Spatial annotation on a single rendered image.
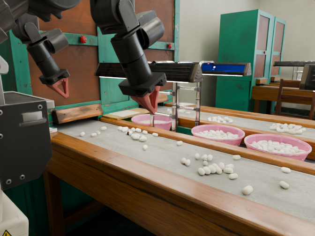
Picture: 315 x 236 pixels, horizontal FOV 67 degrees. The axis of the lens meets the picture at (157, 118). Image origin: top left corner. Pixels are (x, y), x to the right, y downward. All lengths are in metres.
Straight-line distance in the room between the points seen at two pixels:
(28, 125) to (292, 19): 5.80
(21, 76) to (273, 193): 1.18
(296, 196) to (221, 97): 3.17
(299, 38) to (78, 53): 5.06
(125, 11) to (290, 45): 5.60
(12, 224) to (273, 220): 0.57
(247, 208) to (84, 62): 1.20
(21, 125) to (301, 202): 0.72
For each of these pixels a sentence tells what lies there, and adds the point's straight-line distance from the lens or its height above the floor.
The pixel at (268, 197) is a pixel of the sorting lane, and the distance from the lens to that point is 0.79.
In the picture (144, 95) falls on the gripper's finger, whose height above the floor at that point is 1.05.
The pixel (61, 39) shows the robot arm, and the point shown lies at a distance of 0.91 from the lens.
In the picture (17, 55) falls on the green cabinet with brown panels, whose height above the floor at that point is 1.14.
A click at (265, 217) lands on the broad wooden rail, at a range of 0.66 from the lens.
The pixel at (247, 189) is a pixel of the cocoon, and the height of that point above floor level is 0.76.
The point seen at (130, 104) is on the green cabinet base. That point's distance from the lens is 1.77.
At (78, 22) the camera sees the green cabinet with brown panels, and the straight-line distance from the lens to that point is 1.53.
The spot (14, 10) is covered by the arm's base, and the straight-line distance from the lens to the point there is 0.40.
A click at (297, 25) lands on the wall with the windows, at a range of 6.01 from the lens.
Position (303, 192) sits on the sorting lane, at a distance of 0.87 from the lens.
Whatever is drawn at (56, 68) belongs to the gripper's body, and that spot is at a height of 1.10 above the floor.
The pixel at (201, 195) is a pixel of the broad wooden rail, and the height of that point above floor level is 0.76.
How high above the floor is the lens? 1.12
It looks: 13 degrees down
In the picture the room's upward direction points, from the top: straight up
